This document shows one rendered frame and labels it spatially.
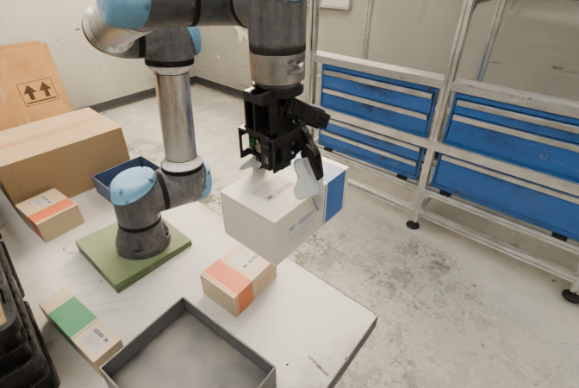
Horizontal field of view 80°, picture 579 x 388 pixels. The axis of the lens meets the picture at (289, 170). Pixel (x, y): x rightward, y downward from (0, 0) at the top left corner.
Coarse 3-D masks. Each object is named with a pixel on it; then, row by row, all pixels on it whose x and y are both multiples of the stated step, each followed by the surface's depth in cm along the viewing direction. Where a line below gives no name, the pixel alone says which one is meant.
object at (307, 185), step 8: (296, 160) 52; (304, 160) 52; (296, 168) 51; (304, 168) 52; (304, 176) 52; (312, 176) 53; (296, 184) 51; (304, 184) 52; (312, 184) 53; (320, 184) 53; (296, 192) 51; (304, 192) 52; (312, 192) 53; (320, 192) 53; (320, 200) 54; (320, 208) 55
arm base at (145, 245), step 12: (120, 228) 95; (144, 228) 94; (156, 228) 97; (168, 228) 104; (120, 240) 96; (132, 240) 94; (144, 240) 95; (156, 240) 97; (168, 240) 102; (120, 252) 97; (132, 252) 96; (144, 252) 96; (156, 252) 98
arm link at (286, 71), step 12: (252, 60) 44; (264, 60) 43; (276, 60) 43; (288, 60) 43; (300, 60) 45; (252, 72) 45; (264, 72) 44; (276, 72) 44; (288, 72) 44; (300, 72) 45; (264, 84) 45; (276, 84) 44; (288, 84) 45
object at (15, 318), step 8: (0, 264) 72; (0, 272) 67; (0, 280) 66; (0, 288) 64; (8, 288) 66; (0, 296) 63; (8, 296) 63; (8, 304) 61; (8, 312) 60; (16, 312) 61; (8, 320) 59; (16, 320) 59; (0, 328) 57; (8, 328) 58; (16, 328) 59; (0, 336) 57; (8, 336) 58
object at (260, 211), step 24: (264, 168) 61; (288, 168) 61; (336, 168) 61; (240, 192) 55; (264, 192) 55; (288, 192) 55; (336, 192) 61; (240, 216) 54; (264, 216) 50; (288, 216) 51; (312, 216) 57; (240, 240) 57; (264, 240) 53; (288, 240) 54
